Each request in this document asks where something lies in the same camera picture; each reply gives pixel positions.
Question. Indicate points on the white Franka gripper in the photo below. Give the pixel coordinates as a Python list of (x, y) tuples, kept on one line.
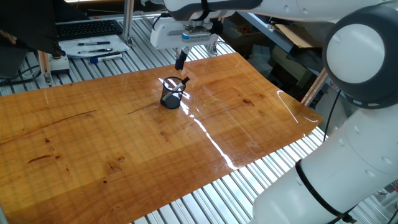
[(164, 35)]

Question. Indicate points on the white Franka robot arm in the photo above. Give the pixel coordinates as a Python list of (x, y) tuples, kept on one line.
[(354, 53)]

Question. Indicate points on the black mesh pen holder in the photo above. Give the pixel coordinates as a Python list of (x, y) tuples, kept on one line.
[(171, 104)]

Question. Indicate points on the thin black pen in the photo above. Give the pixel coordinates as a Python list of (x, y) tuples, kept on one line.
[(93, 43), (99, 50)]

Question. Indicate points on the person's bare hand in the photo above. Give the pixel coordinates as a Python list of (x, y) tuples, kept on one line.
[(7, 36)]

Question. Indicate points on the white marker blue cap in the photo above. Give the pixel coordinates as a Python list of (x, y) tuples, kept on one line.
[(109, 58)]

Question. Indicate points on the black computer keyboard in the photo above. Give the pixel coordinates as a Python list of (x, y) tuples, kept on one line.
[(87, 29)]

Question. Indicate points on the white paper sheet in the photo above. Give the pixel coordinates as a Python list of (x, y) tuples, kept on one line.
[(71, 46)]

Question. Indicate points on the glossy wood-grain mat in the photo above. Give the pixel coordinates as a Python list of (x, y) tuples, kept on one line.
[(93, 140)]

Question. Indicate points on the white emergency stop box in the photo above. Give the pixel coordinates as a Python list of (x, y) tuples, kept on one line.
[(59, 65)]

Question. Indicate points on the brown cardboard box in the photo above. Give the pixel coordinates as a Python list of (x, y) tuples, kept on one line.
[(298, 35)]

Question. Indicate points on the long wooden stick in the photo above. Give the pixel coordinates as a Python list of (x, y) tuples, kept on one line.
[(314, 88)]

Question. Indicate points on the black cloth jacket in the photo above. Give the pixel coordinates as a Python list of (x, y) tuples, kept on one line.
[(28, 21)]

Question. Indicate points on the dark grey box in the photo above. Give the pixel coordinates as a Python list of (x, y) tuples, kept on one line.
[(12, 62)]

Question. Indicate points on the aluminium frame post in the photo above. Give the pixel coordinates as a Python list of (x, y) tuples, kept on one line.
[(128, 18)]

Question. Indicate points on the aluminium frame rail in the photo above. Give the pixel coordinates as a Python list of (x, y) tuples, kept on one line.
[(102, 17)]

